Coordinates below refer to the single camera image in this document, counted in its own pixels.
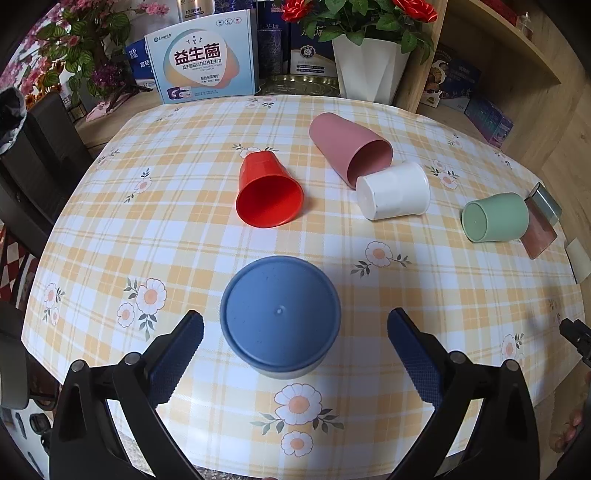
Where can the pink cup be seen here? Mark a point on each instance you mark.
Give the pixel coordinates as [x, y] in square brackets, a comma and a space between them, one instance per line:
[339, 138]

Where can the plaid floral tablecloth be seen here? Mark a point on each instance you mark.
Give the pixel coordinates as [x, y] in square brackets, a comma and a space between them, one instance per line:
[184, 258]

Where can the grey bag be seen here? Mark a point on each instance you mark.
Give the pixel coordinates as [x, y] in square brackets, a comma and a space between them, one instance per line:
[10, 120]

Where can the white faceted flower pot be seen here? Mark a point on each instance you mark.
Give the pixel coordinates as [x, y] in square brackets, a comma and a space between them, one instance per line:
[367, 69]

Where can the purple box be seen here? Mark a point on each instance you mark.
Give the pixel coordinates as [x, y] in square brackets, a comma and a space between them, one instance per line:
[489, 121]

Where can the black chair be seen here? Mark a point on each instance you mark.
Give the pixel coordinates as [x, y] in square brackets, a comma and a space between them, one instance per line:
[41, 166]

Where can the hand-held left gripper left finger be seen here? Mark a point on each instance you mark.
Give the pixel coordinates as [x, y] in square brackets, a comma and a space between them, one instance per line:
[178, 357]

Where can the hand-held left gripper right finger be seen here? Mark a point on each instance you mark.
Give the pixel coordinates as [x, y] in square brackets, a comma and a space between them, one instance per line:
[414, 357]

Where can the copper metallic box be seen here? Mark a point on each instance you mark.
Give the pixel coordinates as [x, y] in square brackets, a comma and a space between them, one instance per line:
[540, 230]

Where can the cream card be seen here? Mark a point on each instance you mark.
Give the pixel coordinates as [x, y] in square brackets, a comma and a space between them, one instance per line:
[581, 258]

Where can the pink package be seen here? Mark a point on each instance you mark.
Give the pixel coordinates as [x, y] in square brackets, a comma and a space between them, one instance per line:
[117, 104]

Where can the artificial pink flower plant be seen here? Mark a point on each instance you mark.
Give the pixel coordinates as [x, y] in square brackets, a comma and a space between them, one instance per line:
[78, 50]

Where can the red cup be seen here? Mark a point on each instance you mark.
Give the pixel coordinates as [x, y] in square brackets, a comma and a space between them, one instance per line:
[265, 184]

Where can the green cup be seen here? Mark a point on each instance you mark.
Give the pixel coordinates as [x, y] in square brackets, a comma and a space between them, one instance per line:
[501, 217]

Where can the dark box with white label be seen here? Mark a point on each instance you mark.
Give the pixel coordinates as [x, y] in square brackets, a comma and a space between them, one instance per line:
[311, 55]

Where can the wooden shelf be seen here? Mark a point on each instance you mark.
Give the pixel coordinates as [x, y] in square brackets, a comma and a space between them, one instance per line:
[508, 60]

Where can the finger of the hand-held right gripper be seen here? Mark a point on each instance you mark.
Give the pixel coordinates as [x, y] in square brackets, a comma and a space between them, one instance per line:
[575, 336]

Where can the gold metal tray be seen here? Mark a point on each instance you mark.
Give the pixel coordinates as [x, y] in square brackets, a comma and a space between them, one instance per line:
[300, 85]

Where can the blue and white printed box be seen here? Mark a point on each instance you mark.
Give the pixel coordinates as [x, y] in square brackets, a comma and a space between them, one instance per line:
[203, 60]

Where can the dark blue patterned box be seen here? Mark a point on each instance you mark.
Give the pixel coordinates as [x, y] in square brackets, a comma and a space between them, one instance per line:
[272, 41]

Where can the dark blue illustrated box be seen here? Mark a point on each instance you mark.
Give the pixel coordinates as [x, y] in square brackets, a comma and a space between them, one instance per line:
[450, 76]

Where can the red rose plant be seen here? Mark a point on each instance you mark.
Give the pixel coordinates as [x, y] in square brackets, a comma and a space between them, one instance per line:
[364, 18]

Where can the white cup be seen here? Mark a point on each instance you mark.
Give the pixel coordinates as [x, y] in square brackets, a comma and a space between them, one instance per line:
[397, 191]

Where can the blue cup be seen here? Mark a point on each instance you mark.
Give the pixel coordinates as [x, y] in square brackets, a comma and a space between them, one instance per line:
[279, 314]

